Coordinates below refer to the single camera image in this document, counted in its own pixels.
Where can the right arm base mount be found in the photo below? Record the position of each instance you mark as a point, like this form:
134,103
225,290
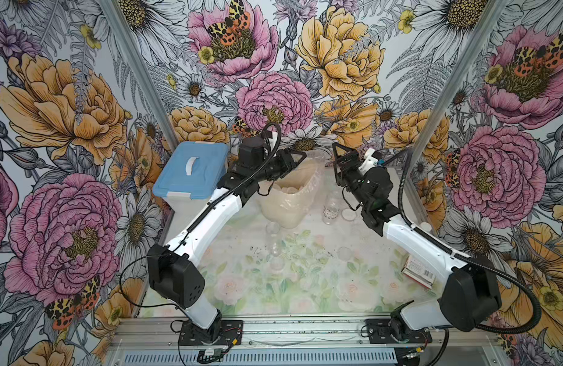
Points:
386,331

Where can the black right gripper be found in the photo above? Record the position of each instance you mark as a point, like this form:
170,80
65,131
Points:
352,155

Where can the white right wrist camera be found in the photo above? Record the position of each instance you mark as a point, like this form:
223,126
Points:
372,158

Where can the aluminium front rail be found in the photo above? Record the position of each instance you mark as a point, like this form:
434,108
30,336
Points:
300,340

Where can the clear jar with rose tea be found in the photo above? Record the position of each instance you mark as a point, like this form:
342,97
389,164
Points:
332,208

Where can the pink white paper packet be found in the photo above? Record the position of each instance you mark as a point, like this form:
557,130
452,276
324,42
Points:
417,271

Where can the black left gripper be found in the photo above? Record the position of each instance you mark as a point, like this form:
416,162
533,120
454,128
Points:
288,162

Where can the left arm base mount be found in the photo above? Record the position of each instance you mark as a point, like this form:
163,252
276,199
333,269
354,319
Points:
222,333

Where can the bin with pink bag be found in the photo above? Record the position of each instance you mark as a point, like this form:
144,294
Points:
292,197

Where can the small white capped bottle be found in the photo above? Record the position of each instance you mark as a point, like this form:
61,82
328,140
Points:
426,227

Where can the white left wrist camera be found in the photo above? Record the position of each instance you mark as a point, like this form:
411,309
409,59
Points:
270,138

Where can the clear jar lid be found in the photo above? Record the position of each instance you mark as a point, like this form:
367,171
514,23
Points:
277,264
344,254

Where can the blue lidded storage box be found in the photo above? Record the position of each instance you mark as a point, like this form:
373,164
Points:
191,175

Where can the clear jar dried tea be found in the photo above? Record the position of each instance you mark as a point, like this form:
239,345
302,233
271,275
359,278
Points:
273,238

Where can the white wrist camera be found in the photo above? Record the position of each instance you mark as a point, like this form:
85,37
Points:
372,158
270,138

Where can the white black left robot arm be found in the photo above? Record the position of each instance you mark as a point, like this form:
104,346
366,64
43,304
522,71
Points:
173,268

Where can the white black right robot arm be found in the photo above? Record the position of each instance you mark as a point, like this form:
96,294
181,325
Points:
471,293

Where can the white jar lid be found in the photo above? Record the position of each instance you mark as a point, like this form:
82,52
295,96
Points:
349,215

